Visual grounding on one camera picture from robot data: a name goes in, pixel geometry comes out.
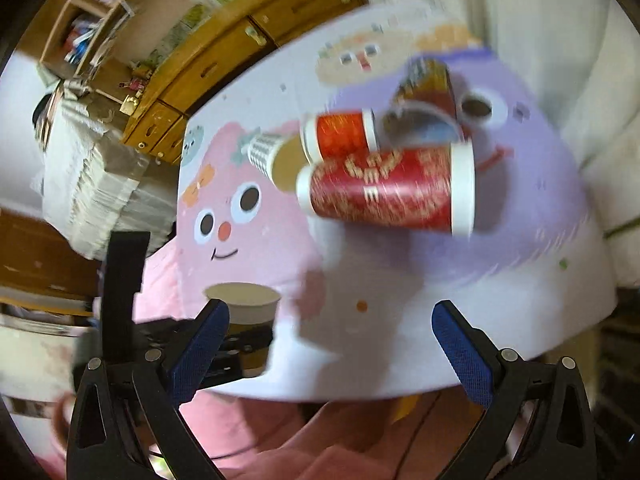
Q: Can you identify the dark patterned paper cup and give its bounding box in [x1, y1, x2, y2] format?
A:
[378, 56, 469, 148]

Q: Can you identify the small brown paper cup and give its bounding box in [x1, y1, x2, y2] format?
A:
[203, 282, 283, 380]

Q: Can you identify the white lace cover cloth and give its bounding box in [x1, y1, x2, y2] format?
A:
[42, 98, 179, 260]

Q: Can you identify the pink quilted blanket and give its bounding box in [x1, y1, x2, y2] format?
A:
[129, 238, 492, 480]

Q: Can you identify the small red paper cup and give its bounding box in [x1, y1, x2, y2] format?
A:
[299, 108, 380, 162]

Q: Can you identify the checkered brown paper cup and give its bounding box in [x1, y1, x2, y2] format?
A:
[247, 132, 308, 193]

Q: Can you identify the wooden bookshelf hutch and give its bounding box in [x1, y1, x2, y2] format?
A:
[39, 0, 136, 84]

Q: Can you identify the cartoon printed tablecloth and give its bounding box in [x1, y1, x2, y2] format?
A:
[177, 0, 616, 401]

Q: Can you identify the wooden desk with drawers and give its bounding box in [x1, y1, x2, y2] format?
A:
[122, 0, 368, 164]

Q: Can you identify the large red patterned paper cup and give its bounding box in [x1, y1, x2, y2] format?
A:
[295, 142, 476, 236]

